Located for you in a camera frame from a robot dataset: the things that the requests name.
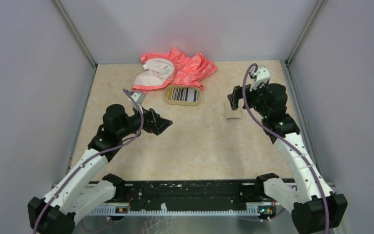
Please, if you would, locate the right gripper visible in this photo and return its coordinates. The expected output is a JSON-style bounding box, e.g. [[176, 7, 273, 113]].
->
[[227, 80, 270, 117]]

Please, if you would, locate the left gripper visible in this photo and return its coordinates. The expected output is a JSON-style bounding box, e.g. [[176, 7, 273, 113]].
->
[[117, 102, 172, 138]]

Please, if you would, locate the cream oval card tray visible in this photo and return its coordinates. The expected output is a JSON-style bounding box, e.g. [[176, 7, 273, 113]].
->
[[164, 85, 202, 106]]

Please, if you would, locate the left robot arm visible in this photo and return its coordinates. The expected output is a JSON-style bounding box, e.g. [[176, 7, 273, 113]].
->
[[27, 104, 173, 234]]

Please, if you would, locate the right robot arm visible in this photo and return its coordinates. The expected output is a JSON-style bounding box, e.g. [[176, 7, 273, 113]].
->
[[227, 83, 348, 234]]

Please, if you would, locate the stack of cards in tray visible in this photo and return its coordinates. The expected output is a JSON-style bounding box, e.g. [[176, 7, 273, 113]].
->
[[167, 87, 200, 102]]

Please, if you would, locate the pink patterned cloth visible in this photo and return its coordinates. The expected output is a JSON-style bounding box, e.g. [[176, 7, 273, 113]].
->
[[131, 47, 218, 93]]

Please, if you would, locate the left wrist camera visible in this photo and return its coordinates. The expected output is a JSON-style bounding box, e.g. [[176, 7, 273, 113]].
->
[[131, 91, 146, 105]]

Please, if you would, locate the aluminium frame rail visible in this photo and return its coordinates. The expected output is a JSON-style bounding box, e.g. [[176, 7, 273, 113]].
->
[[51, 180, 339, 217]]

